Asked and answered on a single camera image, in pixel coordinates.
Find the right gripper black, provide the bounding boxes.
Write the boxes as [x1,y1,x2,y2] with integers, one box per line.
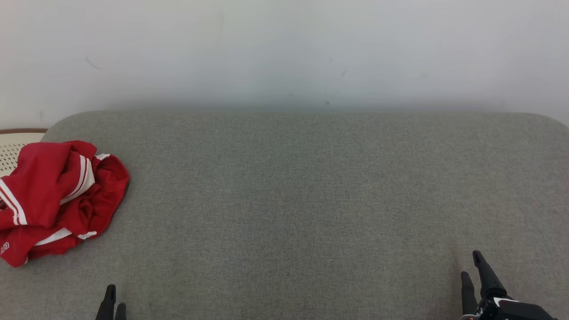
[461,250,559,320]

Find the red shorts white side stripes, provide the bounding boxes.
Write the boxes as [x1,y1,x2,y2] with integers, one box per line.
[0,153,130,268]

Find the red jersey shirt white sleeves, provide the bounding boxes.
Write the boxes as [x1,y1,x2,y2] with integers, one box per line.
[0,140,97,232]

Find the white perforated laundry basket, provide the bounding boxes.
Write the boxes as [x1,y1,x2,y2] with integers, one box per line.
[0,128,48,177]

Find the grey fabric sofa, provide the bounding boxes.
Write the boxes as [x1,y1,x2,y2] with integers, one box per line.
[0,110,569,320]

